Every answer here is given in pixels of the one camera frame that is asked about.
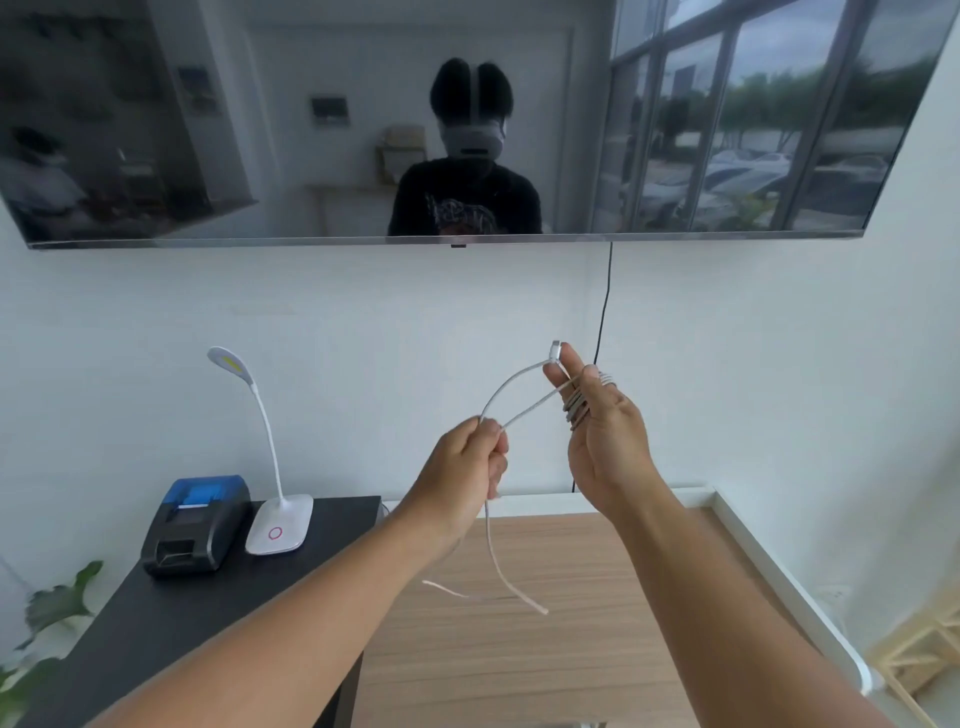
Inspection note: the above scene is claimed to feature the person's right hand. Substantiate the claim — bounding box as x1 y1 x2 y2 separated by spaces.
543 342 669 526

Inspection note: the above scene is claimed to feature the person's left hand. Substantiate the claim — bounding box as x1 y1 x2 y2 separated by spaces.
393 416 511 553

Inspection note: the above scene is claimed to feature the white charging cable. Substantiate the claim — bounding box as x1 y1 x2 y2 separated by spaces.
421 339 620 616

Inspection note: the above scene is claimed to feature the person's right forearm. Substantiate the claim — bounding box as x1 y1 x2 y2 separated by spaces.
613 479 894 728

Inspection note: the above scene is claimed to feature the person's left forearm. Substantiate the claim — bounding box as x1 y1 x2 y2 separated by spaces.
86 509 459 728

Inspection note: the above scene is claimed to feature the white gooseneck desk lamp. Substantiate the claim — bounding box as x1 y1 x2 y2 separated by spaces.
207 345 315 557

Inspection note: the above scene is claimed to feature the wooden desk with white rim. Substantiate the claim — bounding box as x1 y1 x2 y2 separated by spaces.
350 485 875 728

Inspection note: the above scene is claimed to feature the black and blue receipt printer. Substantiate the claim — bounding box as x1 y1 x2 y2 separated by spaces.
140 474 253 579

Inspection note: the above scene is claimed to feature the black cabinet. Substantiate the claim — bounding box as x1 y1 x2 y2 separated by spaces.
14 494 384 728

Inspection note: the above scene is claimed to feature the light wooden rack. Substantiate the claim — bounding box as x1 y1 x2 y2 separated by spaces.
866 592 960 728

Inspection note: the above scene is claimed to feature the green leafy plant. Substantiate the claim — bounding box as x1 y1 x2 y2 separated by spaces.
0 560 105 718

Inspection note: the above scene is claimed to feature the black power cable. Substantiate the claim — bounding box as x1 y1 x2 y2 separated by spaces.
571 241 615 494

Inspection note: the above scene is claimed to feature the wall-mounted television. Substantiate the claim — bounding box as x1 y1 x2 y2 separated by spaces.
0 0 960 250

